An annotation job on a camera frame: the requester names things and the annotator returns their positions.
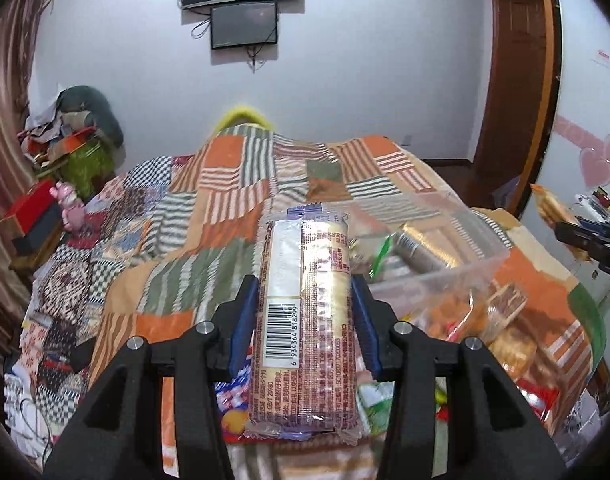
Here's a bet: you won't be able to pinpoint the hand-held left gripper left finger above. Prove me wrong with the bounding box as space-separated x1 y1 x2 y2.
42 274 261 480

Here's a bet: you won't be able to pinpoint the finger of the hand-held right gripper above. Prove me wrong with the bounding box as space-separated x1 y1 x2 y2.
576 216 610 235
555 222 610 262

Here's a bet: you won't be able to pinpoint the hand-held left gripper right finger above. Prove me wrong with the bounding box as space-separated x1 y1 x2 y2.
349 274 568 480

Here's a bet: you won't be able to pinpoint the orange snack packet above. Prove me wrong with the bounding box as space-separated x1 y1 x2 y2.
530 184 576 242

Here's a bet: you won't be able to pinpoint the biscuit packet with barcode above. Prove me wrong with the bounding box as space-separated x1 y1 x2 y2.
244 202 363 445

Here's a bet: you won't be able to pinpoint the clear plastic storage box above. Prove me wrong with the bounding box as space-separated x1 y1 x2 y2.
350 187 510 311

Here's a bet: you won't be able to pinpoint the blue and white snack packet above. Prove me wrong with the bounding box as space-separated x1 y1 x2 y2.
214 360 254 442

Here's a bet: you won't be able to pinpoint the pale green snack packet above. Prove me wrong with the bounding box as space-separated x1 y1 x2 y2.
357 380 395 437

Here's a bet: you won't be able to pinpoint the gold cylindrical snack packet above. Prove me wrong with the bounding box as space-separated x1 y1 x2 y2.
395 222 466 275

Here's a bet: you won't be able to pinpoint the patchwork blanket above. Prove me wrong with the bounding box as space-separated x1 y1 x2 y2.
5 125 606 480

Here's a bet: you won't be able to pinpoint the pile of snack packets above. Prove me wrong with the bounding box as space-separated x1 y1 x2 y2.
400 280 560 433

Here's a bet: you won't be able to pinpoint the wooden door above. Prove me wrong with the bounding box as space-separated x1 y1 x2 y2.
472 0 548 211

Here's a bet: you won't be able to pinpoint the yellow pillow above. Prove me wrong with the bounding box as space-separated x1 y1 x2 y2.
212 105 276 137

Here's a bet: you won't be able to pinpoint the pink toy figure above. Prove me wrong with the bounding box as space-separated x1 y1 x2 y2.
49 182 87 234

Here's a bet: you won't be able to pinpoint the green plush toy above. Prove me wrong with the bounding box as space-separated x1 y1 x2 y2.
60 137 117 197

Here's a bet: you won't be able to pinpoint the black box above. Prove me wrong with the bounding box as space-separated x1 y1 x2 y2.
12 205 64 257

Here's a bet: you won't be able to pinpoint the red box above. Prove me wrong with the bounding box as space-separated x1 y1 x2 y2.
0 179 61 236

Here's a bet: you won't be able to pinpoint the pile of clutter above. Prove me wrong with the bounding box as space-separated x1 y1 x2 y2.
16 107 102 167

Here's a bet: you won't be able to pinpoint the striped brown curtain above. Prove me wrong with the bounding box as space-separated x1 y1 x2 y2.
0 0 53 311

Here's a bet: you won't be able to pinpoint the pink heart wall stickers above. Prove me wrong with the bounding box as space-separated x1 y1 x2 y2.
555 115 610 188

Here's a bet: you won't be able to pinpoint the wooden door frame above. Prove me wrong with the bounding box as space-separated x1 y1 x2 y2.
516 0 564 221

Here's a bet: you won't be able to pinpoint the small black wall screen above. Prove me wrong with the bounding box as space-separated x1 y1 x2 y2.
210 2 279 51

